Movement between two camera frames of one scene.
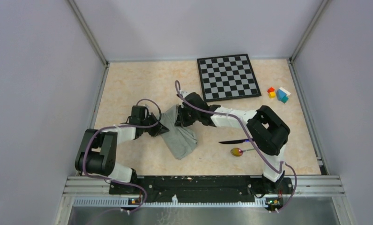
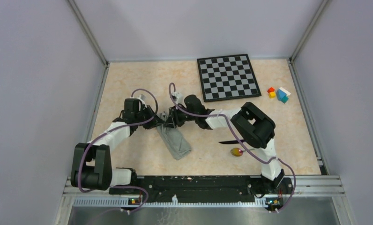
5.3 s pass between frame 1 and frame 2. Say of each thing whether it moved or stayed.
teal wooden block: stayed
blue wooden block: stayed
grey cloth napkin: moved
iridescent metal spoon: stayed
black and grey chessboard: stayed
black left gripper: moved
